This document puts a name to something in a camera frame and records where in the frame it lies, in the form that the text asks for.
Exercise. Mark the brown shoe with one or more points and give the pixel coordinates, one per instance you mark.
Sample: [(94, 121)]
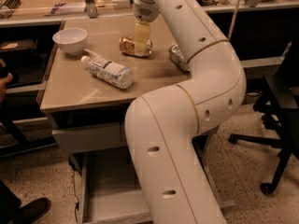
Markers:
[(32, 211)]

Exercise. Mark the purple and white booklet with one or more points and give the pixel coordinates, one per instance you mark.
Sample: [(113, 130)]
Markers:
[(60, 9)]

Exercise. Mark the white bowl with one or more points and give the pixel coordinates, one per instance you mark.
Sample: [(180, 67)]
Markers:
[(71, 41)]

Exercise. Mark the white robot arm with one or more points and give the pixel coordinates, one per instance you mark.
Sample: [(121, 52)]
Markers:
[(161, 124)]

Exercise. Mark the open middle drawer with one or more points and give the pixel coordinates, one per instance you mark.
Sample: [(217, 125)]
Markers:
[(110, 191)]

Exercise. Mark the black coil spring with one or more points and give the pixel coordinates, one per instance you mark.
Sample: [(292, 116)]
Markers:
[(8, 7)]

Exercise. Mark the clear plastic water bottle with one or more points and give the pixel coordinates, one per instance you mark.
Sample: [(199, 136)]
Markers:
[(115, 74)]

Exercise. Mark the black office chair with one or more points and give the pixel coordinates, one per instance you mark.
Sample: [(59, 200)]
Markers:
[(280, 107)]

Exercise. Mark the white pole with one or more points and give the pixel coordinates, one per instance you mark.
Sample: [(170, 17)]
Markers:
[(233, 20)]

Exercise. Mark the closed upper drawer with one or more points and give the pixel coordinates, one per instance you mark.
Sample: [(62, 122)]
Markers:
[(90, 138)]

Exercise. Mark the green and silver can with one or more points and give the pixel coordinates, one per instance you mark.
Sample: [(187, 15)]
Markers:
[(177, 58)]

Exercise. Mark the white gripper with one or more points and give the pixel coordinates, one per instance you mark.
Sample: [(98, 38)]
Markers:
[(146, 12)]

